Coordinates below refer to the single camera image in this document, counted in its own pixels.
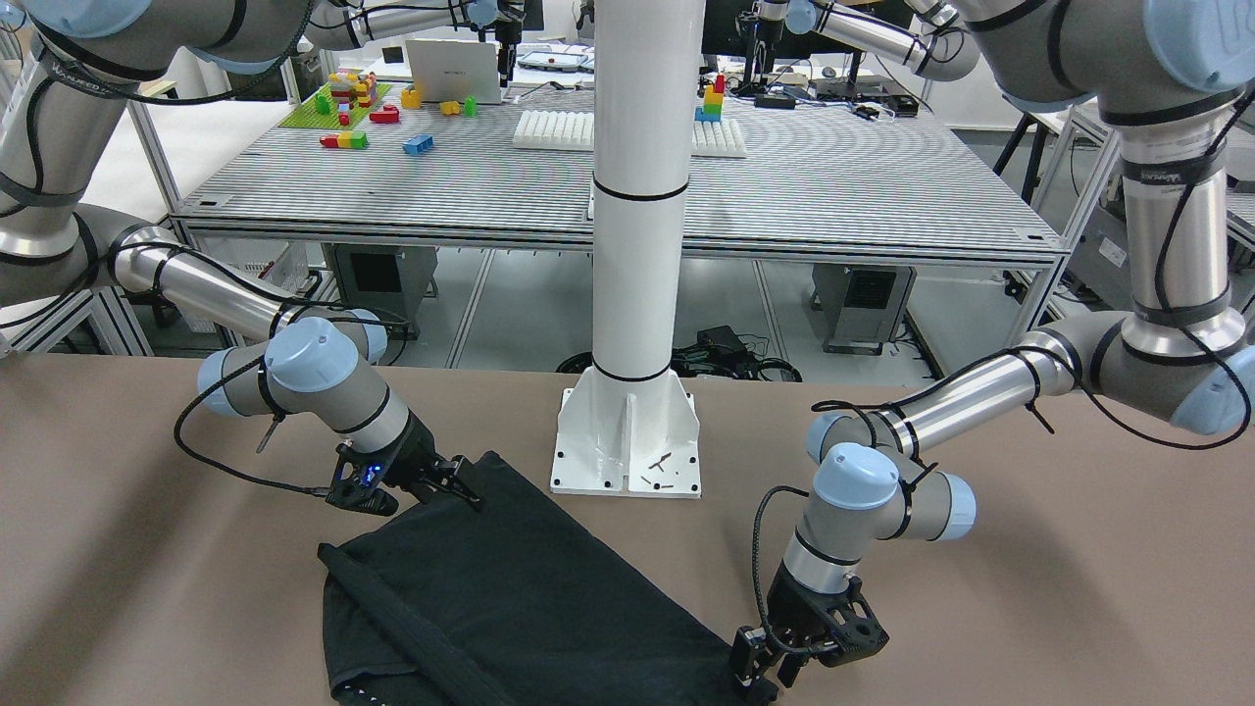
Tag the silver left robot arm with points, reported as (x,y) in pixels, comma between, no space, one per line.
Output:
(1166,76)

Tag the white laptop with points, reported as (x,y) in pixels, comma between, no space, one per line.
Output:
(444,69)

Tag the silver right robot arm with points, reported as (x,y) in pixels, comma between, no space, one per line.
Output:
(87,61)

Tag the white plastic basket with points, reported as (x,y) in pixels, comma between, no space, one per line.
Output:
(287,268)

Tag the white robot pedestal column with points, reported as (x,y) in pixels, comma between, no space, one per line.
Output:
(628,427)

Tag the green building block plate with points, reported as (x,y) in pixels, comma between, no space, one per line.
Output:
(347,98)

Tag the grey slatted work table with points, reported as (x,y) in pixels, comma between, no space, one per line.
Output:
(562,171)

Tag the blue building block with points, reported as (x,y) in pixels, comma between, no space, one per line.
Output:
(418,145)

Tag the stacked coloured block tower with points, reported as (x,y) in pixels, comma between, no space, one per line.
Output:
(710,110)

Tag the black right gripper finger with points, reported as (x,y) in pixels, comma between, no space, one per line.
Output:
(449,476)

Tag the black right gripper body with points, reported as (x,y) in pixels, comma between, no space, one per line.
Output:
(416,453)

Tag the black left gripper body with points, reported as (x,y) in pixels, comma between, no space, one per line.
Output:
(792,600)

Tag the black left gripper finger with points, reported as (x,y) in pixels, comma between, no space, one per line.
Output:
(789,667)
(751,655)

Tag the black printed t-shirt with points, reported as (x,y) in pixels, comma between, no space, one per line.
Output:
(514,604)

